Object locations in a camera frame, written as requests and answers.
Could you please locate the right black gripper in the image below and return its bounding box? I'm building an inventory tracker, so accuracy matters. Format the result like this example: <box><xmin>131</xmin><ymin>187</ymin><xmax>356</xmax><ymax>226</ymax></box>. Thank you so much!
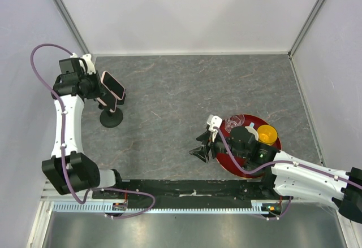
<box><xmin>189</xmin><ymin>129</ymin><xmax>248</xmax><ymax>164</ymax></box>

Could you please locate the pink case smartphone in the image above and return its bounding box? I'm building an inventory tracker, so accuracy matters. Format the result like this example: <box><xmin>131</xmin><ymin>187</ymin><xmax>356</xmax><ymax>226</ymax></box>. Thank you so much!
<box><xmin>101</xmin><ymin>71</ymin><xmax>126</xmax><ymax>101</ymax></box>
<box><xmin>96</xmin><ymin>93</ymin><xmax>117</xmax><ymax>113</ymax></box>

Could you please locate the black folding phone stand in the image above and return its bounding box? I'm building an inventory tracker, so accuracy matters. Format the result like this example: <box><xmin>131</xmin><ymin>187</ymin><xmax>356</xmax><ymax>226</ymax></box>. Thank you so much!
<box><xmin>117</xmin><ymin>97</ymin><xmax>126</xmax><ymax>106</ymax></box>

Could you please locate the black round base phone holder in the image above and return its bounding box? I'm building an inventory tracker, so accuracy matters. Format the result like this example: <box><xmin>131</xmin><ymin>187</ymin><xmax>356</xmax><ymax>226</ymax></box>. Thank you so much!
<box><xmin>98</xmin><ymin>103</ymin><xmax>123</xmax><ymax>128</ymax></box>

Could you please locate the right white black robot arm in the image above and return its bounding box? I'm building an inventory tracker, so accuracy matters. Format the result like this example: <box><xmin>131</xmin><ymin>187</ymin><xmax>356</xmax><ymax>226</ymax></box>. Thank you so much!
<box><xmin>189</xmin><ymin>125</ymin><xmax>361</xmax><ymax>223</ymax></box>

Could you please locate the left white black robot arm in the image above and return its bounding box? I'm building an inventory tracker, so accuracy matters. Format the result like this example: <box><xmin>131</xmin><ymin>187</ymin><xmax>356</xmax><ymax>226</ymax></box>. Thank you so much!
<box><xmin>42</xmin><ymin>54</ymin><xmax>126</xmax><ymax>199</ymax></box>

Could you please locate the clear glass cup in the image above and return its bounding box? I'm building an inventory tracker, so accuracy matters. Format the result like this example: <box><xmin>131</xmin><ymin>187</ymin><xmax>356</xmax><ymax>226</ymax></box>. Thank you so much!
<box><xmin>225</xmin><ymin>114</ymin><xmax>245</xmax><ymax>133</ymax></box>

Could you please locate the light blue white mug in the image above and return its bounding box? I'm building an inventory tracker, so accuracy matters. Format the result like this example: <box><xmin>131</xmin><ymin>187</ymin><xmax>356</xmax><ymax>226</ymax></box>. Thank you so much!
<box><xmin>245</xmin><ymin>122</ymin><xmax>259</xmax><ymax>141</ymax></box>

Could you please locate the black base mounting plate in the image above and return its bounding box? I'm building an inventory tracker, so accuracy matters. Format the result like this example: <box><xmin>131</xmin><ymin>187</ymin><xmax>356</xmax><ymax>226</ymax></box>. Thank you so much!
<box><xmin>92</xmin><ymin>179</ymin><xmax>292</xmax><ymax>210</ymax></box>

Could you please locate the yellow cup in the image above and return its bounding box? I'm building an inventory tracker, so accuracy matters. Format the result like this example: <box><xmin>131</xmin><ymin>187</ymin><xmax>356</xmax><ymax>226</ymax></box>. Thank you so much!
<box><xmin>257</xmin><ymin>124</ymin><xmax>278</xmax><ymax>146</ymax></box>

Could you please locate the red round tray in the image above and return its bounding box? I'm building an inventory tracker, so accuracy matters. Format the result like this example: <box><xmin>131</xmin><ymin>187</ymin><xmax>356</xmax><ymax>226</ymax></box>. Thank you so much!
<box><xmin>215</xmin><ymin>114</ymin><xmax>282</xmax><ymax>179</ymax></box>

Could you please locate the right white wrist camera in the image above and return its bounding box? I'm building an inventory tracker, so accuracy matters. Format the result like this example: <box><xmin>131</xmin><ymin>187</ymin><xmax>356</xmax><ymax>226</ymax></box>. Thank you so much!
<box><xmin>206</xmin><ymin>114</ymin><xmax>223</xmax><ymax>142</ymax></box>

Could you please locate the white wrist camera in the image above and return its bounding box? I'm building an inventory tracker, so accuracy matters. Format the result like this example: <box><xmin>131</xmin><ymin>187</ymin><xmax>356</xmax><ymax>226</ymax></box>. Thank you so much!
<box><xmin>70</xmin><ymin>53</ymin><xmax>96</xmax><ymax>75</ymax></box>
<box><xmin>206</xmin><ymin>114</ymin><xmax>223</xmax><ymax>142</ymax></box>

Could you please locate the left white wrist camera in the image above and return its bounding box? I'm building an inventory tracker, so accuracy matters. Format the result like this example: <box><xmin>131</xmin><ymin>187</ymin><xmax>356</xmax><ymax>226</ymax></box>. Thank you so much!
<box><xmin>70</xmin><ymin>53</ymin><xmax>96</xmax><ymax>75</ymax></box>

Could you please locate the aluminium frame front rail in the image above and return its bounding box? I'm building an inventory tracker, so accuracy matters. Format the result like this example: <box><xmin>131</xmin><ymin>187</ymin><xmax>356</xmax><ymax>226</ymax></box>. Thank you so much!
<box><xmin>39</xmin><ymin>178</ymin><xmax>349</xmax><ymax>202</ymax></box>

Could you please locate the slotted cable duct rail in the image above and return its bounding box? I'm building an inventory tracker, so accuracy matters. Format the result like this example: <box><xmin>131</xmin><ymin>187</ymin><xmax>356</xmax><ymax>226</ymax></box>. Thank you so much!
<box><xmin>52</xmin><ymin>199</ymin><xmax>281</xmax><ymax>214</ymax></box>

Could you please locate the left aluminium corner post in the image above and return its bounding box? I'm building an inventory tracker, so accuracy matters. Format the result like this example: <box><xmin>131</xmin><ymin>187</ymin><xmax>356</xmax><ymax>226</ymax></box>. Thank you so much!
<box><xmin>52</xmin><ymin>0</ymin><xmax>91</xmax><ymax>54</ymax></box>

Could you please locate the aluminium corner post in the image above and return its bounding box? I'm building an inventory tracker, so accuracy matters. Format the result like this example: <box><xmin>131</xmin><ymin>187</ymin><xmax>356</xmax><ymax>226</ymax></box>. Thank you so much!
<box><xmin>288</xmin><ymin>0</ymin><xmax>327</xmax><ymax>59</ymax></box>
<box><xmin>52</xmin><ymin>0</ymin><xmax>91</xmax><ymax>54</ymax></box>

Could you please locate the right aluminium corner post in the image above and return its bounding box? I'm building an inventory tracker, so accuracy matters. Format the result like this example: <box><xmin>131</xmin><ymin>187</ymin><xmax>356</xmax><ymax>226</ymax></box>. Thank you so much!
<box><xmin>288</xmin><ymin>0</ymin><xmax>327</xmax><ymax>59</ymax></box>

